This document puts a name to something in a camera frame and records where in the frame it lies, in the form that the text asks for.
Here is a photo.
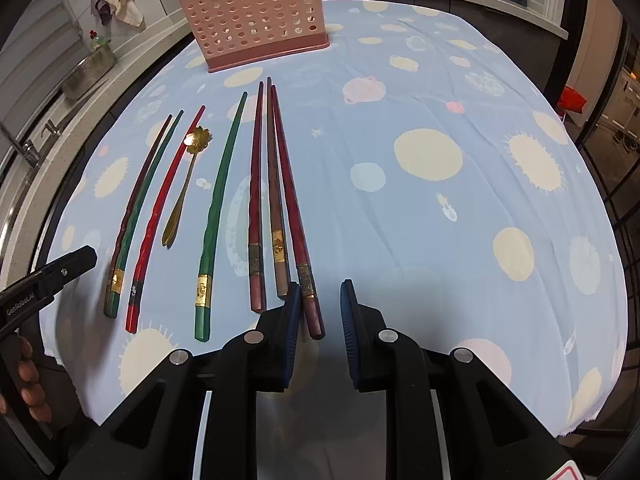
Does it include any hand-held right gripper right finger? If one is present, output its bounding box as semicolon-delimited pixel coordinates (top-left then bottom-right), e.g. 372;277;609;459
340;280;576;480

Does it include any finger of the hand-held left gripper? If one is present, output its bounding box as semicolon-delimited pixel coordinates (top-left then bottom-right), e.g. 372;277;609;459
32;245;99;303

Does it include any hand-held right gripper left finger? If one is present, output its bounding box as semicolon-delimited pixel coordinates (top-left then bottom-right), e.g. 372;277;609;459
60;282;306;480

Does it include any thin green chopstick gold band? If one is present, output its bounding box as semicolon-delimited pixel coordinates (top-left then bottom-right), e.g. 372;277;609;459
102;111;185;320

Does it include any red chopstick black band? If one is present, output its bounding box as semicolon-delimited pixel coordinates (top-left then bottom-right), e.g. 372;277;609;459
125;105;207;334

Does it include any dark red chopstick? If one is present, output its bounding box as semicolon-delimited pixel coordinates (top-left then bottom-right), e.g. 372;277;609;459
270;85;327;339

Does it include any thick green chopstick gold band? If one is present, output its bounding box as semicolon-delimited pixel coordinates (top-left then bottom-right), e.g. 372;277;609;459
194;91;249;343

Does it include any maroon chopstick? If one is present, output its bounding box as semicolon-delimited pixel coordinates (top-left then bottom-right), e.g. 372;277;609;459
247;81;268;313

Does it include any brown chopstick gold band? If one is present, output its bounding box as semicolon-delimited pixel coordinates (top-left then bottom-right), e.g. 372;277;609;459
265;77;291;298

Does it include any thin dark brown chopstick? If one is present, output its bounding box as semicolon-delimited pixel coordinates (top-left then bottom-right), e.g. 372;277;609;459
112;114;173;281

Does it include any gold flower spoon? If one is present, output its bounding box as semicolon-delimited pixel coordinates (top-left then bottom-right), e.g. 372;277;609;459
161;125;213;249

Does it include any pink perforated utensil holder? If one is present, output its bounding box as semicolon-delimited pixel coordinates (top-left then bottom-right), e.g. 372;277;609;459
176;0;332;73

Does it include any person's left hand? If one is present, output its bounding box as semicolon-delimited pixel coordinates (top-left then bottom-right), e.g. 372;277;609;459
0;335;54;423

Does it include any blue printed tablecloth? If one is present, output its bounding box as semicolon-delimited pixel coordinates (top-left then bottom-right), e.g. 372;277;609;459
40;0;623;433

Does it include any purple hanging cloth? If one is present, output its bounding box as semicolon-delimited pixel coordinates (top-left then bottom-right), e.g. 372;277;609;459
90;0;116;26

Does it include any red bag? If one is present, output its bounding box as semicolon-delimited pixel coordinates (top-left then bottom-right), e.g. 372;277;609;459
555;85;588;116

